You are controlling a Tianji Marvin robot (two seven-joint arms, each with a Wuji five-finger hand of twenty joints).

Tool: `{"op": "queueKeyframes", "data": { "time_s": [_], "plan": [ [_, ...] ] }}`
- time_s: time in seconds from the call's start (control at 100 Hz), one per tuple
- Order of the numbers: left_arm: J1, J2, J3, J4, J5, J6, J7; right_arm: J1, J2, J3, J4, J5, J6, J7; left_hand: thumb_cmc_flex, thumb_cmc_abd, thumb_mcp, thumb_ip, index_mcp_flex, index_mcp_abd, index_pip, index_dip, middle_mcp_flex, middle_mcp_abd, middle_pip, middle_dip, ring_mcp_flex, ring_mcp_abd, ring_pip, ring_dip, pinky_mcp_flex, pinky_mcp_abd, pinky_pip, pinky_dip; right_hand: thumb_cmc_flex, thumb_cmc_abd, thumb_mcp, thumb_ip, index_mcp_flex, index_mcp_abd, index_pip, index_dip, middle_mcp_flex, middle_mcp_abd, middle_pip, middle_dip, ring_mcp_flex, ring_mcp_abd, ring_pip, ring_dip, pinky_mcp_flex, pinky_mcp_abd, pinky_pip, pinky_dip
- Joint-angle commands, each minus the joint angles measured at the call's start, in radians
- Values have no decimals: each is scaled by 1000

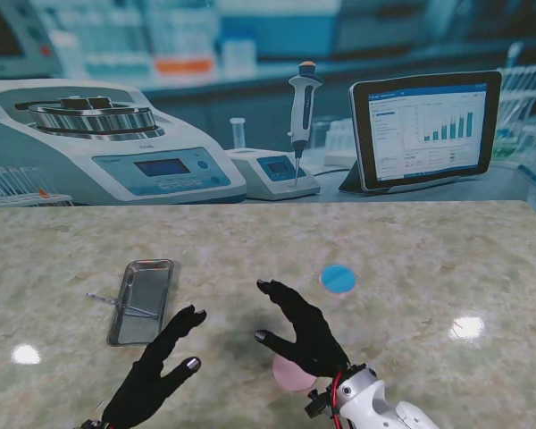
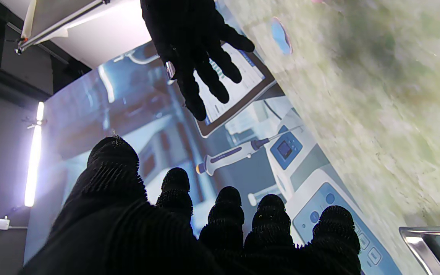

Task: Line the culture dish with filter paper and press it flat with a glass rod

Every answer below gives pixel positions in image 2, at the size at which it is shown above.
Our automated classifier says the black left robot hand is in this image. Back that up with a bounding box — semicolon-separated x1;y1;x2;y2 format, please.
18;136;362;275

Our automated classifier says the stainless steel tray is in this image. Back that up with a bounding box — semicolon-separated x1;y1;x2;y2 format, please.
399;226;440;275

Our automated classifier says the black spring clamp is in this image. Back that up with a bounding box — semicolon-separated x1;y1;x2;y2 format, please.
14;36;28;55
21;118;48;129

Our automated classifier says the printed laboratory backdrop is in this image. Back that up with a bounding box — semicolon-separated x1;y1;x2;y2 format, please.
23;38;404;275

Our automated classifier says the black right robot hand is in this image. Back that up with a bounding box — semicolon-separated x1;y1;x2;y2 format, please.
141;0;256;122

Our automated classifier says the blue round filter paper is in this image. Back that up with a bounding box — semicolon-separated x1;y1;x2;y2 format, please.
270;17;292;55

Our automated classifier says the white overhead canopy frame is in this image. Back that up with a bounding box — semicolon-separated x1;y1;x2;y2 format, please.
0;0;154;70

